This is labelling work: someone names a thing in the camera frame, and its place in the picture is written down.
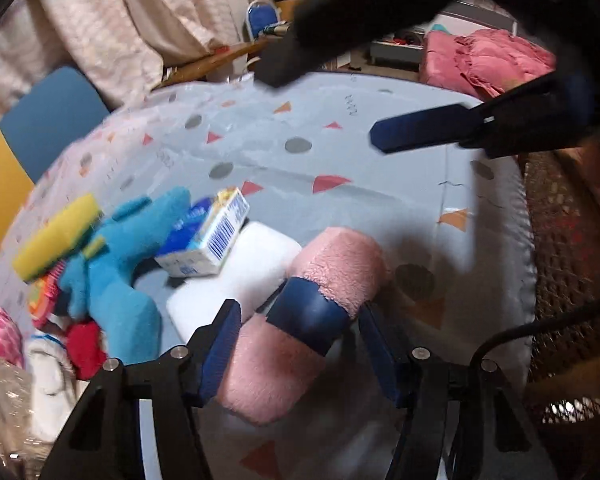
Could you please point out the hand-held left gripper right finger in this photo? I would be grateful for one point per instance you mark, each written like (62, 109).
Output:
(380, 355)

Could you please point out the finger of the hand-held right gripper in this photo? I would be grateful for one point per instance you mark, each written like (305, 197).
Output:
(310, 45)
(420, 130)

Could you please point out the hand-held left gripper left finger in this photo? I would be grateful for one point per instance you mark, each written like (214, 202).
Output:
(220, 355)

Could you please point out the pink fleece roll blue band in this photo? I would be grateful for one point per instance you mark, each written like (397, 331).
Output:
(340, 265)

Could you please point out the red plush toy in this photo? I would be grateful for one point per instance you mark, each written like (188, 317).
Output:
(85, 347)

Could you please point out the clear plastic container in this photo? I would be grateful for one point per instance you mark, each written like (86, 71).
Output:
(5, 410)

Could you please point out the blue framed chair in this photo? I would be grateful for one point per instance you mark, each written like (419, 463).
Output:
(260, 20)

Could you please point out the pink blanket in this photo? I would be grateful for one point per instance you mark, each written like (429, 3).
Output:
(480, 60)

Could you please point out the light blue printed tablecloth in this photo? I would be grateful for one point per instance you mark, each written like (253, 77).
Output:
(380, 210)

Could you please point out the white foam sponge block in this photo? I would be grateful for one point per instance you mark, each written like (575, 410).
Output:
(250, 270)

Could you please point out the small white blue carton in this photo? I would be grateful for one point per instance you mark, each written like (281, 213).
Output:
(215, 240)

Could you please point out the blue plush toy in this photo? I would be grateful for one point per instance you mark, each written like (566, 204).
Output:
(125, 270)

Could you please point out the white cloth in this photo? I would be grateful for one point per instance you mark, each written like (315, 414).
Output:
(45, 385)

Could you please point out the round colourful felt toy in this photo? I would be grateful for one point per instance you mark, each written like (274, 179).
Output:
(45, 295)

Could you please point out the brown wicker basket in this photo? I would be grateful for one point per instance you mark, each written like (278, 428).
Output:
(560, 260)

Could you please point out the yellow sponge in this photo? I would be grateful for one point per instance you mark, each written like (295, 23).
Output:
(55, 235)

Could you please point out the beige patterned curtain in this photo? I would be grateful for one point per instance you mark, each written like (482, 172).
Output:
(105, 20)

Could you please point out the yellow chair cushion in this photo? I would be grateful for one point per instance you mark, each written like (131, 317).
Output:
(0, 200)

